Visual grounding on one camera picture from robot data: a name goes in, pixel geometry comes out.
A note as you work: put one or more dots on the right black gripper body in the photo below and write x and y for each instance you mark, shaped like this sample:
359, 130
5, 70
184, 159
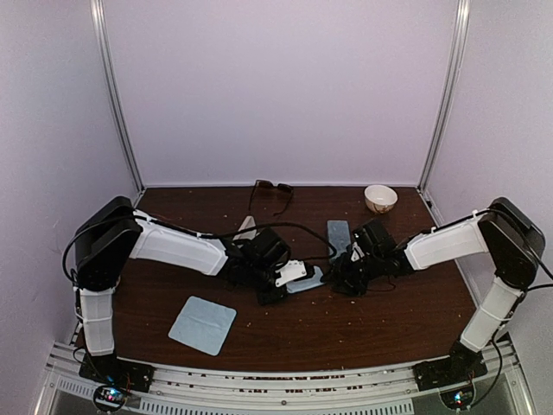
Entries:
354, 277

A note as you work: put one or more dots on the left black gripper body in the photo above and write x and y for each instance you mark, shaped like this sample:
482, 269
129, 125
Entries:
263, 297

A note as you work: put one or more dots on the light blue cloth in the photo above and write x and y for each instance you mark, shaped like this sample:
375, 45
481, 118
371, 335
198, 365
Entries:
306, 284
203, 325

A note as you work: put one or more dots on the grey-blue glasses case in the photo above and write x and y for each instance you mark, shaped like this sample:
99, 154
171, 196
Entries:
338, 235

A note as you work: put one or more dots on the pink glasses case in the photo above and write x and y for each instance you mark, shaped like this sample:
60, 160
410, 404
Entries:
247, 228

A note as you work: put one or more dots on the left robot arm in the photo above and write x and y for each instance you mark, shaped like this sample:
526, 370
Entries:
118, 232

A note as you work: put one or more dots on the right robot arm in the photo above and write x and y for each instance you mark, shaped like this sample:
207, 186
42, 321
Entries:
513, 241

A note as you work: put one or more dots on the dark sunglasses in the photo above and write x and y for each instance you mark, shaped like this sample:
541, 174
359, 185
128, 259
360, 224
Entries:
271, 191

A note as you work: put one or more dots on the white ceramic bowl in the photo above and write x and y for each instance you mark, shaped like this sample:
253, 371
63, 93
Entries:
380, 199

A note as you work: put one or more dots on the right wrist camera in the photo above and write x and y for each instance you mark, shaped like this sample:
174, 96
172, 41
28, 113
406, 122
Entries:
354, 252

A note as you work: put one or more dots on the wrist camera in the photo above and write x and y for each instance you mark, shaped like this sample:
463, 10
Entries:
293, 271
354, 252

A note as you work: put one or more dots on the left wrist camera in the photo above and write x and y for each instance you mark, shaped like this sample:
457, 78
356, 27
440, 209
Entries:
293, 271

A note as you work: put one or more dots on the aluminium front rail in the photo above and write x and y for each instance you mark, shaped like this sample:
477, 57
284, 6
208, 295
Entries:
378, 390

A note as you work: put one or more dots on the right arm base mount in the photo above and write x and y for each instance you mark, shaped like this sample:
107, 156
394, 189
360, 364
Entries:
445, 376

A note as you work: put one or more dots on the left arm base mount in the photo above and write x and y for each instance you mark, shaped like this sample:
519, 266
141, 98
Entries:
115, 389

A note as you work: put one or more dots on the left aluminium frame post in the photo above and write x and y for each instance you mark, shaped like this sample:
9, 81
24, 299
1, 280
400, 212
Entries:
98, 20

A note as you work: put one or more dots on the aluminium frame post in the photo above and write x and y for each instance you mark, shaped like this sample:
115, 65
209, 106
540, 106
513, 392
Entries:
98, 20
455, 60

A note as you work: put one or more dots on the right aluminium frame post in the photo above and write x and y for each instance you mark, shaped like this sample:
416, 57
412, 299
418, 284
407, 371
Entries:
455, 60

